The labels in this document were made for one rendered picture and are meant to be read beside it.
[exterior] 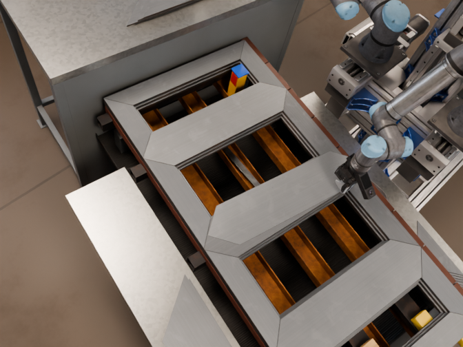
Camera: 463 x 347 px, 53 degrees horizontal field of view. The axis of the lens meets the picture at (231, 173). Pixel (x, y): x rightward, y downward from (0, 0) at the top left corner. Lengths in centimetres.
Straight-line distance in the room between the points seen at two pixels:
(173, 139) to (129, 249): 48
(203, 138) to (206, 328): 76
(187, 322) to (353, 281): 63
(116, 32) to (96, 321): 141
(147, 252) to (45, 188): 114
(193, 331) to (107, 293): 94
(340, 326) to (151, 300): 68
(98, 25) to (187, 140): 59
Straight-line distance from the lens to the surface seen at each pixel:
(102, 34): 201
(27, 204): 281
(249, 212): 181
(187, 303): 174
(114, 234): 186
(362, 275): 186
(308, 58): 355
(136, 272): 180
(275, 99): 212
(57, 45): 198
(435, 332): 193
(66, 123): 212
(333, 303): 178
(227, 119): 201
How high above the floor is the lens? 248
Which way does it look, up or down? 61 degrees down
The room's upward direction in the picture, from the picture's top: 18 degrees clockwise
